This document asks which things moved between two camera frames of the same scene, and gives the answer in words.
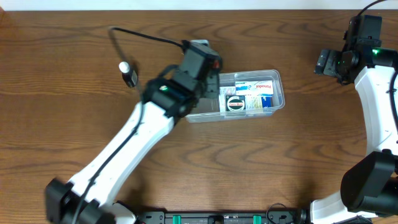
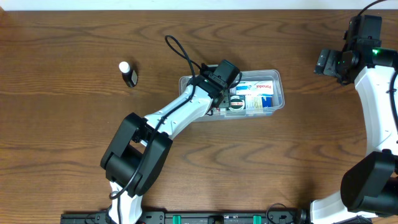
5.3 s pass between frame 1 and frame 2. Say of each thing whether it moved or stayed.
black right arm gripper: stayed
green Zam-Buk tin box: stayed
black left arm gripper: moved
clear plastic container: stayed
